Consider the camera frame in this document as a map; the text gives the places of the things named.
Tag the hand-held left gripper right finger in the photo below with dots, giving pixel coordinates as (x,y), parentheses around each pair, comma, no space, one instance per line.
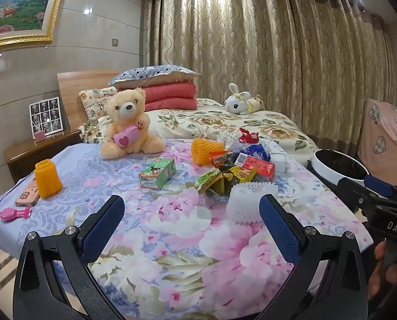
(280,226)

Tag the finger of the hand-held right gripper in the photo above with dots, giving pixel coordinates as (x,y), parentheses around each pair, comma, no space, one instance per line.
(378,185)
(351,193)

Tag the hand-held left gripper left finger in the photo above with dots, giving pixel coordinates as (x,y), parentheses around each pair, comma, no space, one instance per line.
(101,230)

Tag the white rimmed trash can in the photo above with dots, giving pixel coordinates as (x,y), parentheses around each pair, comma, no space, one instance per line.
(338,166)

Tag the white foam fruit net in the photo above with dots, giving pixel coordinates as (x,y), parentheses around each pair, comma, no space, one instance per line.
(248,203)

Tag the red white packet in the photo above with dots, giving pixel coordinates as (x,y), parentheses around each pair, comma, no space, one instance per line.
(258,168)

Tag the yellow snack wrapper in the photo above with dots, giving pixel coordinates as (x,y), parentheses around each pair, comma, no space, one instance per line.
(243,174)

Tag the dark green wrapper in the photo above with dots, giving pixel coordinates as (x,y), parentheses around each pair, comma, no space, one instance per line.
(223,186)

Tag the white tissue packet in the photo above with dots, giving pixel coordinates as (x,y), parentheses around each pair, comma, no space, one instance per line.
(275,156)

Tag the green drink carton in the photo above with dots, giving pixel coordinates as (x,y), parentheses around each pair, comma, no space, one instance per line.
(156,173)

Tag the blue snack packet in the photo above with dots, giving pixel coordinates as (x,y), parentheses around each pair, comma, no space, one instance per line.
(255,151)

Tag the green yellow snack packet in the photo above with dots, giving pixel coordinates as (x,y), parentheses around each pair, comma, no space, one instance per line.
(207,180)

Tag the red spicy snack packet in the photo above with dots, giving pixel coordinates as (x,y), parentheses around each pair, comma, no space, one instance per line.
(223,159)

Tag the red foil snack packet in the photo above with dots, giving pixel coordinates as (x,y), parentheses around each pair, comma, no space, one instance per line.
(248,135)

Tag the clear plastic bag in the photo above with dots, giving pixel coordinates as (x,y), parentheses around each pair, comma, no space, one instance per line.
(230,141)

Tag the orange foam fruit net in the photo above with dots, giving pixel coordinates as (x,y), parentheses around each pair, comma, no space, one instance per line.
(48,180)
(203,151)

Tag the person's right hand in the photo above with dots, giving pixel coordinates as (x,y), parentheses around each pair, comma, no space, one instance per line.
(378,270)

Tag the pink heart print cover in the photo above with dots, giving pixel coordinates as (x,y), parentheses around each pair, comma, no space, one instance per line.
(385,140)

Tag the pink blue floral bedsheet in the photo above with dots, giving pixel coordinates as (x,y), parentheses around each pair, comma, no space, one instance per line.
(168,240)

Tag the pink phone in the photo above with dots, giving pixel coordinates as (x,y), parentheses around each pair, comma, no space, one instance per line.
(28,193)

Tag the pink toy brush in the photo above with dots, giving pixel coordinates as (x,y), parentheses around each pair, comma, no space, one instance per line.
(11,214)

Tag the wooden nightstand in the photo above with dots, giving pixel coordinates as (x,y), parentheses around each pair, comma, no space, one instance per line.
(28,156)

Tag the cream floral blanket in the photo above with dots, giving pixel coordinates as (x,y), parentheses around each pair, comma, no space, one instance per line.
(268,123)

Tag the tan teddy bear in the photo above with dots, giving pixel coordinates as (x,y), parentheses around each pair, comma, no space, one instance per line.
(128,123)

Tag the pink reed diffuser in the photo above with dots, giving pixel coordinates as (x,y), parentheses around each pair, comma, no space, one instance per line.
(39,135)

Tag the small tan bear plush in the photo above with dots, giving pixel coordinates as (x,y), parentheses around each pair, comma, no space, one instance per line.
(258,102)

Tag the cartoon print pillow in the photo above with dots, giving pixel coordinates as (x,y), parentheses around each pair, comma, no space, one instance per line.
(93,101)

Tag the white rabbit plush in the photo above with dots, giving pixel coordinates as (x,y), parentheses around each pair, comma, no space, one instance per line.
(238,101)

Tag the wooden headboard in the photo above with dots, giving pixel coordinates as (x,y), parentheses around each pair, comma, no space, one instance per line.
(81,83)

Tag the red folded quilt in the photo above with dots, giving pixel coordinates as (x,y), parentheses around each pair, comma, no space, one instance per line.
(171,96)

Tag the beige patterned curtain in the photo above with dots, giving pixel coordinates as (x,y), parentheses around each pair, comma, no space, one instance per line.
(268,56)

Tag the blue patterned pillow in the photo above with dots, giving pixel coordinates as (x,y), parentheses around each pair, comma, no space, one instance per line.
(151,73)

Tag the gold framed landscape painting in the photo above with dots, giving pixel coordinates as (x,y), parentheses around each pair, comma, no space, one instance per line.
(18,3)

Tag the photo collage frame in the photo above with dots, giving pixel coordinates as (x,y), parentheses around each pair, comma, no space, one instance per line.
(50,115)

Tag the wall switch plate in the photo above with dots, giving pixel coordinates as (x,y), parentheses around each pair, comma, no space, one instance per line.
(115,42)

